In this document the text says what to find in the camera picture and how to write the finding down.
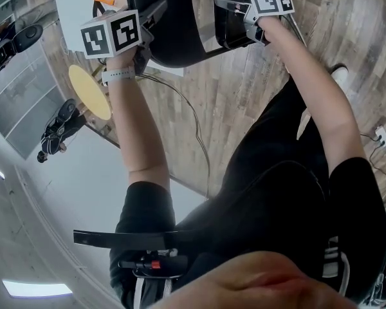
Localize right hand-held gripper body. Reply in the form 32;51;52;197
243;0;296;46

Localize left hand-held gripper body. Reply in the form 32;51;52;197
80;9;156;74

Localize black folding chair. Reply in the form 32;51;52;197
124;0;278;70

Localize person's left forearm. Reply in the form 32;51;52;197
106;47;171;192

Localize person's right forearm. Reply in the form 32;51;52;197
256;15;367;175

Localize white wrist watch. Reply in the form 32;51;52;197
101;66;136;87

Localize white table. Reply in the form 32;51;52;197
52;0;185;77

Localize round yellow stool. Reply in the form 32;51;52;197
68;64;113;122

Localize person's white shoe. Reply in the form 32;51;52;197
329;63;350;91

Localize white power strip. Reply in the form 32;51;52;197
374;125;386;145

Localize person's black clothing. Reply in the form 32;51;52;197
109;75;386;309

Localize black chest device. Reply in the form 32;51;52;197
118;251;190;280

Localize person's face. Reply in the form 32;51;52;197
154;250;361;309

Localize thin floor cables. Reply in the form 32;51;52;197
136;71;212;200

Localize black head strap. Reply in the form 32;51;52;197
73;229;184;251

